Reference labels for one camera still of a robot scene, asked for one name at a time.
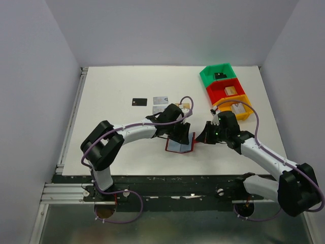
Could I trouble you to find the aluminium rail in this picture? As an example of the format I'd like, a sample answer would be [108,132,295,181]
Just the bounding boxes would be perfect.
[40,180,280,206]
[54,67,89,174]

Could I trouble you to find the green plastic bin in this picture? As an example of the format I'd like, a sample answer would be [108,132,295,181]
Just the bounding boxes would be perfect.
[200,63,237,87]

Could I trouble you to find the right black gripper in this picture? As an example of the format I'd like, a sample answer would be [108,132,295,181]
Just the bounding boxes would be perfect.
[196,120,229,144]

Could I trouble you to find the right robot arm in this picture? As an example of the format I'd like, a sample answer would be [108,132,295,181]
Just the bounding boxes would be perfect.
[196,111,324,217]

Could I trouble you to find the red plastic bin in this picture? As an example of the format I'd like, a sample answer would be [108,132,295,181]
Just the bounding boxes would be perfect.
[206,78,245,104]

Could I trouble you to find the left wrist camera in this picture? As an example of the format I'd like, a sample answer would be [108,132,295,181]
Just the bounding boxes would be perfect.
[181,107,192,116]

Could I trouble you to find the white box in yellow bin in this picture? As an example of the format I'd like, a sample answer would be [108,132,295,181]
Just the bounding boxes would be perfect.
[231,103,246,114]

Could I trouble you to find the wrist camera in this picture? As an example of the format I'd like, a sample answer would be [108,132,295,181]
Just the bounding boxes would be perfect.
[210,106,221,126]
[181,107,192,116]

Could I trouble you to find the tan box in red bin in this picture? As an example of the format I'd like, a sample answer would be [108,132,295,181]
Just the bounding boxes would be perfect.
[224,86,237,96]

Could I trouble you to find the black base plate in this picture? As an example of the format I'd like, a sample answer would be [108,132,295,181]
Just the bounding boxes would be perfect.
[52,174,280,213]

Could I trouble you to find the yellow plastic bin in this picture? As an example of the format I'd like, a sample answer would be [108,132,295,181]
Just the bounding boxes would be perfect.
[213,95,253,120]

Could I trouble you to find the red leather card holder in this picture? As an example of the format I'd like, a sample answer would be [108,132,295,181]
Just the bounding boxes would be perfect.
[165,132,196,154]

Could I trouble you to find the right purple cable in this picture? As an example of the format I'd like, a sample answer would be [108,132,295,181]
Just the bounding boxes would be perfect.
[210,100,325,221]

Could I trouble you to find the white VIP card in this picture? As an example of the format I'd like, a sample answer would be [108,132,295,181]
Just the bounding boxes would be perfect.
[152,106,167,114]
[153,96,169,105]

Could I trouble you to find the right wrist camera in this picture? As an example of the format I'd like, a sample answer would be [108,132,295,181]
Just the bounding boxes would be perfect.
[210,106,221,126]

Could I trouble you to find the aluminium left side rail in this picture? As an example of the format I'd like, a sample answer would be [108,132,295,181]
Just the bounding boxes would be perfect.
[54,67,89,174]

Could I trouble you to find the black item in green bin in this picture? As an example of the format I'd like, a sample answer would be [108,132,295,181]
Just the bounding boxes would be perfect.
[214,73,227,80]

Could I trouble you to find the aluminium front rail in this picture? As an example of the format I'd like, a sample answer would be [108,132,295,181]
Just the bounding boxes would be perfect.
[40,180,280,206]

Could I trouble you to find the gold credit card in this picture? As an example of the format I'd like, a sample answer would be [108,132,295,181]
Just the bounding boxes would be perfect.
[175,103,190,110]

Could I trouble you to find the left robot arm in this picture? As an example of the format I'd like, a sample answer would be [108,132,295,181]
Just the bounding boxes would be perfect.
[80,104,192,201]

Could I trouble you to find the purple cable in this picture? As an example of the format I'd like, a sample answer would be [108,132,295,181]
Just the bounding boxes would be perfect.
[210,100,325,221]
[80,96,194,224]

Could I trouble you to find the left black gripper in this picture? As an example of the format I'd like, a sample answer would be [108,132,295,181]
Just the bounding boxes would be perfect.
[166,119,191,145]

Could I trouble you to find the black credit card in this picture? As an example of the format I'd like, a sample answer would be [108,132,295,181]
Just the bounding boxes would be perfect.
[132,98,147,106]

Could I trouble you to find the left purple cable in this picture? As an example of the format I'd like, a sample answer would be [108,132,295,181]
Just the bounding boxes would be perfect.
[80,96,194,224]

